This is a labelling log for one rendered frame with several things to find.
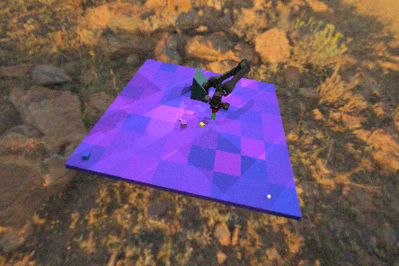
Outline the small blue block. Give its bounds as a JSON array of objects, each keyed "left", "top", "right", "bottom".
[{"left": 83, "top": 152, "right": 91, "bottom": 160}]

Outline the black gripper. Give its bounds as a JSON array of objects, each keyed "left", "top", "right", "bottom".
[{"left": 203, "top": 95, "right": 230, "bottom": 111}]

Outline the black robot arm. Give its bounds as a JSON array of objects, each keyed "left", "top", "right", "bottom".
[{"left": 202, "top": 59, "right": 251, "bottom": 110}]

